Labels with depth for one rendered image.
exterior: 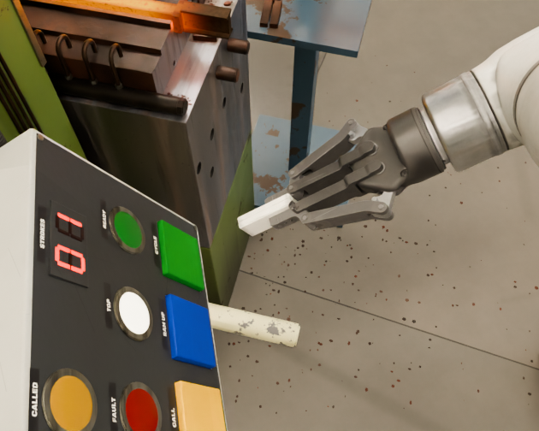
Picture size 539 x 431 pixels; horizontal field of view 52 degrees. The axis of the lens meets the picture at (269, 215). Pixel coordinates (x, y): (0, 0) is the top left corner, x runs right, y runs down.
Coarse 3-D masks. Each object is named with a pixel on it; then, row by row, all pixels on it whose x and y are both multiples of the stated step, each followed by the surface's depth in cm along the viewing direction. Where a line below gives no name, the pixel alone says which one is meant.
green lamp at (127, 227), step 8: (120, 216) 62; (128, 216) 63; (120, 224) 61; (128, 224) 62; (136, 224) 64; (120, 232) 60; (128, 232) 62; (136, 232) 63; (128, 240) 61; (136, 240) 62
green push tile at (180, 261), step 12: (168, 228) 69; (168, 240) 68; (180, 240) 70; (192, 240) 73; (168, 252) 66; (180, 252) 69; (192, 252) 72; (168, 264) 65; (180, 264) 68; (192, 264) 70; (168, 276) 65; (180, 276) 67; (192, 276) 69; (192, 288) 70
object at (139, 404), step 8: (136, 392) 52; (144, 392) 53; (128, 400) 51; (136, 400) 52; (144, 400) 53; (152, 400) 54; (128, 408) 51; (136, 408) 51; (144, 408) 52; (152, 408) 53; (128, 416) 50; (136, 416) 51; (144, 416) 52; (152, 416) 53; (136, 424) 50; (144, 424) 51; (152, 424) 52
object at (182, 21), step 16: (64, 0) 96; (80, 0) 95; (96, 0) 95; (112, 0) 95; (128, 0) 95; (144, 0) 95; (160, 16) 94; (176, 16) 92; (192, 16) 93; (208, 16) 92; (224, 16) 91; (192, 32) 95; (208, 32) 95; (224, 32) 95
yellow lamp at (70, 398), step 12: (60, 384) 45; (72, 384) 46; (84, 384) 47; (60, 396) 44; (72, 396) 45; (84, 396) 46; (60, 408) 44; (72, 408) 45; (84, 408) 46; (60, 420) 43; (72, 420) 44; (84, 420) 45
